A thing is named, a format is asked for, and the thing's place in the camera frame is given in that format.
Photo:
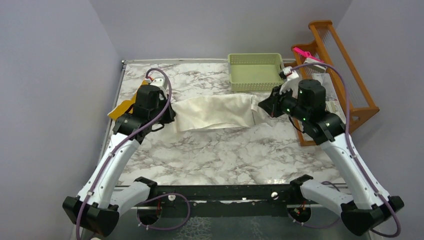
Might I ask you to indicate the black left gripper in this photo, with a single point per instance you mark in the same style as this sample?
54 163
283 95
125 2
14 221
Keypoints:
170 116

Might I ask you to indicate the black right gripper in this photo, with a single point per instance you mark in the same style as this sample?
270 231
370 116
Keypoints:
271 104

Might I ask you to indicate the white towel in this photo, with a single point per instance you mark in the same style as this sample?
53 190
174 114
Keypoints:
210 112

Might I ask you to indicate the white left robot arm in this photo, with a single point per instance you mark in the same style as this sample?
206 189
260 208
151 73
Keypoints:
96 207

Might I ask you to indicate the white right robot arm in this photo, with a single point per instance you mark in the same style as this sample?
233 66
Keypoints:
368 203

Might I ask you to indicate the yellow bear towel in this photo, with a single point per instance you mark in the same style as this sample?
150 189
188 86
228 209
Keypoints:
126 105

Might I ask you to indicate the white green box upper shelf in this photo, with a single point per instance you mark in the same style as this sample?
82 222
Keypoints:
335 107

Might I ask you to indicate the clear plastic package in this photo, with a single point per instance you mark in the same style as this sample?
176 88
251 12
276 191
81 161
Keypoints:
326 82

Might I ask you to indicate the white grey box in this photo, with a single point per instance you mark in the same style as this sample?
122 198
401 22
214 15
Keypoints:
314 66

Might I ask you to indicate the pink clip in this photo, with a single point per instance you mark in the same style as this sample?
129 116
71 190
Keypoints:
306 54

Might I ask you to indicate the wooden rack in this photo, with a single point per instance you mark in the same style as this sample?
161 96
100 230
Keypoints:
328 47

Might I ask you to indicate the green plastic basket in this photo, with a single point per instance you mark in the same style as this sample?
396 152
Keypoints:
254 72

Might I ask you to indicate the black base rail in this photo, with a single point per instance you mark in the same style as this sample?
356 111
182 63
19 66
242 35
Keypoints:
214 201

